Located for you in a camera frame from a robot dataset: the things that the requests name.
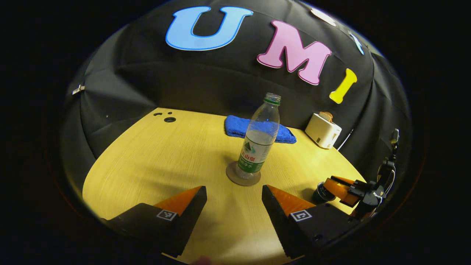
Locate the white toaster cable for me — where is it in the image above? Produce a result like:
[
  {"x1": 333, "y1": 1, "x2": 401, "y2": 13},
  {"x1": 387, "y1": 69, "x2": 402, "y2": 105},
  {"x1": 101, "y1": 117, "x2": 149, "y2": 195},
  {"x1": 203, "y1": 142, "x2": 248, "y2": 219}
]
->
[{"x1": 337, "y1": 129, "x2": 354, "y2": 151}]

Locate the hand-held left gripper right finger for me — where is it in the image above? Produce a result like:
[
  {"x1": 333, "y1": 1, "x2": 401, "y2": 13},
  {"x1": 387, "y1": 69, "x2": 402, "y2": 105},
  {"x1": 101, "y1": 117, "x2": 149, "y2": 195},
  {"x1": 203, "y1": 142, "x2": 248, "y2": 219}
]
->
[{"x1": 262, "y1": 185, "x2": 363, "y2": 259}]

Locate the folded blue towel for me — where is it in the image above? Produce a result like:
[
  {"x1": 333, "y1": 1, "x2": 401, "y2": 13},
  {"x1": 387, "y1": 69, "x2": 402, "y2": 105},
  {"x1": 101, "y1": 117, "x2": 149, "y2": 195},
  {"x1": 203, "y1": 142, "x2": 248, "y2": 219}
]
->
[{"x1": 224, "y1": 115, "x2": 297, "y2": 144}]

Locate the clear plastic water bottle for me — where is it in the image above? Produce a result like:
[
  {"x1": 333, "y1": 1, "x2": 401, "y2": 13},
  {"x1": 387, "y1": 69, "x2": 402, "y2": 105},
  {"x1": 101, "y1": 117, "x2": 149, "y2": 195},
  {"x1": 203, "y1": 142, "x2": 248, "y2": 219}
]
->
[{"x1": 235, "y1": 92, "x2": 281, "y2": 180}]

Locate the white toaster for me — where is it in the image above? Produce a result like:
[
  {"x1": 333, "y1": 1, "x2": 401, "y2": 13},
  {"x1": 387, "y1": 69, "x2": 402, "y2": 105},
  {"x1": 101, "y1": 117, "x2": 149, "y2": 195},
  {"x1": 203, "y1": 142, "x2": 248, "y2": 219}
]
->
[{"x1": 305, "y1": 113, "x2": 342, "y2": 149}]

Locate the round brown coaster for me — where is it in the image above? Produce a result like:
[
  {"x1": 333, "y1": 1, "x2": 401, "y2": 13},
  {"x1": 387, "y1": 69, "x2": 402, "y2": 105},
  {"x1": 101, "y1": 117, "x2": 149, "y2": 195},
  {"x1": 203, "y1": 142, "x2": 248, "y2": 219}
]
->
[{"x1": 226, "y1": 161, "x2": 262, "y2": 187}]

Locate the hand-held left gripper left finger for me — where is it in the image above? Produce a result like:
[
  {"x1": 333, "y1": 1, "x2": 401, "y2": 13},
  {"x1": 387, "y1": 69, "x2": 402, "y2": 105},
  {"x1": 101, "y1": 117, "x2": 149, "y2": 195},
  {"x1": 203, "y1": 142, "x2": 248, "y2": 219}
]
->
[{"x1": 101, "y1": 186, "x2": 208, "y2": 258}]

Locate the black backdrop cloth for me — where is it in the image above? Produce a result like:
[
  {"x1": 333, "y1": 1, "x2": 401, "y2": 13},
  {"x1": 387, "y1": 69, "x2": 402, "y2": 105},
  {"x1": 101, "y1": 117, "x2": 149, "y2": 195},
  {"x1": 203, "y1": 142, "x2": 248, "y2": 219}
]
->
[{"x1": 61, "y1": 0, "x2": 411, "y2": 192}]

